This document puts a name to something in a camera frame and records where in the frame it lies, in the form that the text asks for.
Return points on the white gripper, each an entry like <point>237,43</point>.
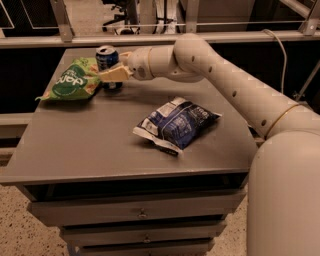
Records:
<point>139,62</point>

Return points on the blue pepsi can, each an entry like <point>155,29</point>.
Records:
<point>106,57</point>

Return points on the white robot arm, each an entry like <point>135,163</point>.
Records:
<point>284,178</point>

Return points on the green rice chip bag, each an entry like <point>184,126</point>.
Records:
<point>79,81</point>

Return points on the blue chip bag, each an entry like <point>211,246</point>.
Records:
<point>174,125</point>

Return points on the black office chair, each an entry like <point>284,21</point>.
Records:
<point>127,13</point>

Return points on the grey drawer cabinet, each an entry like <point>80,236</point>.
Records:
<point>87,150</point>

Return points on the top grey drawer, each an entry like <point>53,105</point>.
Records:
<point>136,208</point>

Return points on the grey drawer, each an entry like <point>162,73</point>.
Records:
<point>143,233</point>
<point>136,208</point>
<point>160,248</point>

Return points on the middle grey drawer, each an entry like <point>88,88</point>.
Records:
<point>143,233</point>

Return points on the grey metal railing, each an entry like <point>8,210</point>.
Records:
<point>17,31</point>

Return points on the bottom grey drawer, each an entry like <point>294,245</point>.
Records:
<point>160,248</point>

